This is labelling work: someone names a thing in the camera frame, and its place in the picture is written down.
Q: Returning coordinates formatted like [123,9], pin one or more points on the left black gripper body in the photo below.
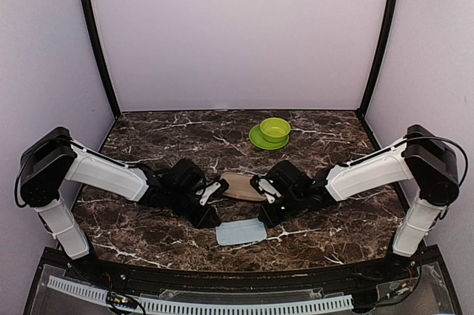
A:
[195,219]

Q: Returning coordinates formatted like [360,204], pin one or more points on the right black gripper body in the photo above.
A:
[282,214]

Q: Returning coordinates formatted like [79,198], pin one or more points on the light blue cleaning cloth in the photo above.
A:
[240,232]

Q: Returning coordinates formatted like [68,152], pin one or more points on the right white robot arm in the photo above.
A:
[429,160]

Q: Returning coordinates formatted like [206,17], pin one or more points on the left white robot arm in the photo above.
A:
[57,157]

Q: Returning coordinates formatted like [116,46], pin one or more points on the green plate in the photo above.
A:
[257,139]

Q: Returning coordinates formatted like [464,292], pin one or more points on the green bowl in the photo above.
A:
[275,129]

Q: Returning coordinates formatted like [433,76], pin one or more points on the small circuit board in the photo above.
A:
[121,302]

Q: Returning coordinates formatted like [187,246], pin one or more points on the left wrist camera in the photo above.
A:
[215,189]

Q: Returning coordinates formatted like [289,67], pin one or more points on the white slotted cable duct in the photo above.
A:
[176,302]

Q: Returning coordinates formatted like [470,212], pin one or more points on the black table front rail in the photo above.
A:
[358,278]

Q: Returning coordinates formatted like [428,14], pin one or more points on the right black frame post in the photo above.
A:
[380,49]

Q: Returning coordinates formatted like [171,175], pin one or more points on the black frame post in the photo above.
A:
[380,49]
[95,42]

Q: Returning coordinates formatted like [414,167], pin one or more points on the left black frame post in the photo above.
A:
[95,42]

